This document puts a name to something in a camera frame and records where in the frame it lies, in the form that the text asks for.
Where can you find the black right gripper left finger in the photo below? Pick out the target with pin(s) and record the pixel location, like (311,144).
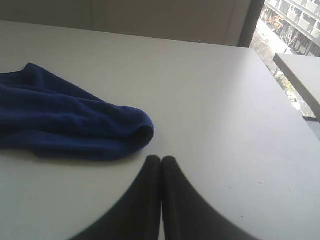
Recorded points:
(136,216)

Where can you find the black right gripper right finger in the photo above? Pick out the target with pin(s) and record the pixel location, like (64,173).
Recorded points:
(186,215)

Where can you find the blue towel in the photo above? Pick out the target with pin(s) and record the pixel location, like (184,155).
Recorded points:
(53,118)

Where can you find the white side table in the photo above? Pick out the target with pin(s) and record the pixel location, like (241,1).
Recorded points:
(303,72)

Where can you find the building outside window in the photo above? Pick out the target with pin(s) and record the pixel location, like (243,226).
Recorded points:
(295,22)

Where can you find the dark window frame post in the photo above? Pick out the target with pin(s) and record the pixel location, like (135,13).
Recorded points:
(250,23)

